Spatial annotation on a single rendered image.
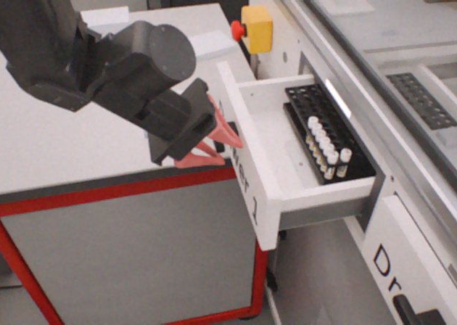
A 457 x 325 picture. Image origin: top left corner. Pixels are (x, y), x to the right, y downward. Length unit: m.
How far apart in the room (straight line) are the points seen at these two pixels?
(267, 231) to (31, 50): 0.32
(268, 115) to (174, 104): 0.27
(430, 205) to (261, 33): 0.52
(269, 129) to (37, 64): 0.41
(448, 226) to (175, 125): 0.30
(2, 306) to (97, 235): 0.76
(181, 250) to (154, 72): 0.63
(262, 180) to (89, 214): 0.45
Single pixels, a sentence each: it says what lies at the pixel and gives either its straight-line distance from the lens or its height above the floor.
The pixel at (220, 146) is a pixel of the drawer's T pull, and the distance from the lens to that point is 0.56.
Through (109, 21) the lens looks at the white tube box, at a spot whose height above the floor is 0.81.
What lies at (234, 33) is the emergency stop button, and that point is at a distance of 0.88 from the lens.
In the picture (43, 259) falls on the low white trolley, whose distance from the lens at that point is 0.98.
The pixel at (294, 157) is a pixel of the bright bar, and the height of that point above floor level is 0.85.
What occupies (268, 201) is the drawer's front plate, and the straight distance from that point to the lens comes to 0.49.
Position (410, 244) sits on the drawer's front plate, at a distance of 0.48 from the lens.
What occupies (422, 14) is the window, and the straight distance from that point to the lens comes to 0.47.
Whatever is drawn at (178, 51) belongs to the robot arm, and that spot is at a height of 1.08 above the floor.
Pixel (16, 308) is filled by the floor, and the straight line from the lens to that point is 1.59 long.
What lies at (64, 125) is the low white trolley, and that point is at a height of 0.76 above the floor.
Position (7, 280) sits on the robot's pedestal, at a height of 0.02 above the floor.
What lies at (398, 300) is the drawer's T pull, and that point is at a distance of 0.46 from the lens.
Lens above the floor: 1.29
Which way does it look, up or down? 45 degrees down
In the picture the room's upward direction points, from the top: straight up
